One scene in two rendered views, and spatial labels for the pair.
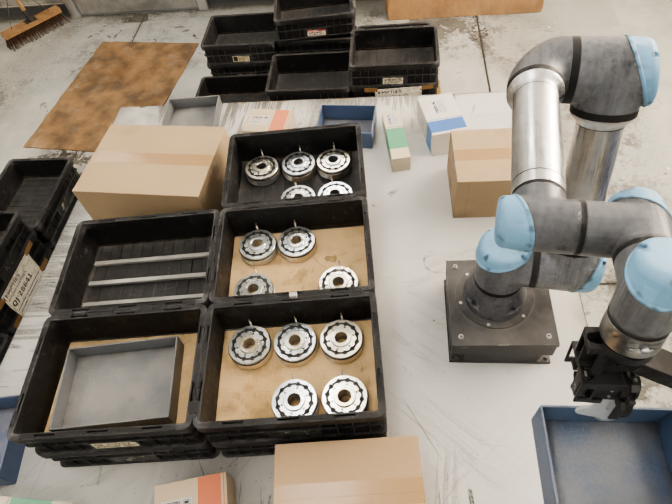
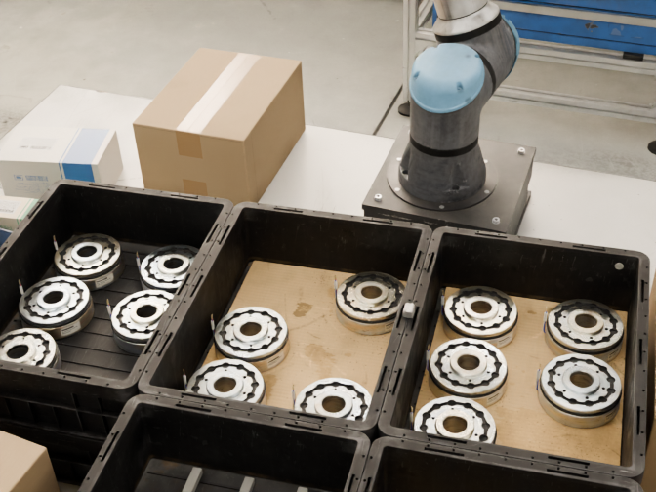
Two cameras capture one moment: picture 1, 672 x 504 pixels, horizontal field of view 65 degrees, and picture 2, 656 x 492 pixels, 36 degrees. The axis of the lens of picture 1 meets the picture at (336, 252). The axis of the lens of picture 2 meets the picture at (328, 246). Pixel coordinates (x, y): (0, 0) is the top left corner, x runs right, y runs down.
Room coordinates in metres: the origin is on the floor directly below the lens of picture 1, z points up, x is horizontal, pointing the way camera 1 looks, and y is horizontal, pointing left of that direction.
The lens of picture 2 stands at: (0.59, 1.09, 1.83)
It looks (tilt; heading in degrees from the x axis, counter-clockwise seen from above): 39 degrees down; 281
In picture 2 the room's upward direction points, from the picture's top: 3 degrees counter-clockwise
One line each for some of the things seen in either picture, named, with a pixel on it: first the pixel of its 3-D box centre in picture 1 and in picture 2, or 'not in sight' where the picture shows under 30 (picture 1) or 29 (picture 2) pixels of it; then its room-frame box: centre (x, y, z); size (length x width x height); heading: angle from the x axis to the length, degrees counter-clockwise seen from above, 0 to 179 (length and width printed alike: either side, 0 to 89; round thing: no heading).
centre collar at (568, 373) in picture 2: (294, 400); (581, 380); (0.45, 0.14, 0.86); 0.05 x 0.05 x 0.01
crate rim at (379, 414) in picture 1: (290, 357); (524, 341); (0.52, 0.14, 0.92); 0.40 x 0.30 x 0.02; 84
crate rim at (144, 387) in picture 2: (292, 248); (297, 307); (0.82, 0.11, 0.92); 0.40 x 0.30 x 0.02; 84
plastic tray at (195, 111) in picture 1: (190, 125); not in sight; (1.63, 0.46, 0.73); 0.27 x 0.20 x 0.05; 173
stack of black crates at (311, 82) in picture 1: (314, 99); not in sight; (2.21, -0.01, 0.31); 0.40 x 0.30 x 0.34; 79
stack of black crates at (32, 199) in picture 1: (44, 217); not in sight; (1.69, 1.26, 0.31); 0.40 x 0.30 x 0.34; 169
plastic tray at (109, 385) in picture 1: (120, 384); not in sight; (0.56, 0.55, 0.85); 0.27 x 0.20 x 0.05; 87
